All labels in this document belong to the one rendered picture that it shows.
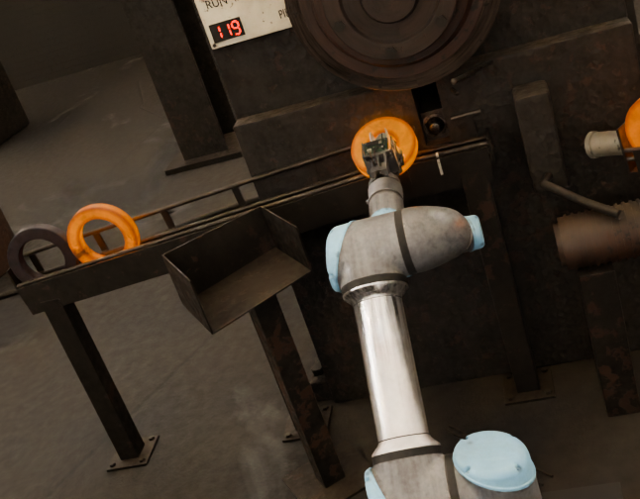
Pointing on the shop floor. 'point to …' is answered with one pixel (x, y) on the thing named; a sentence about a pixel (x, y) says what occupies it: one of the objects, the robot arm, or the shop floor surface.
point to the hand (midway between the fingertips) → (382, 139)
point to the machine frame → (494, 361)
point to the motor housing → (607, 289)
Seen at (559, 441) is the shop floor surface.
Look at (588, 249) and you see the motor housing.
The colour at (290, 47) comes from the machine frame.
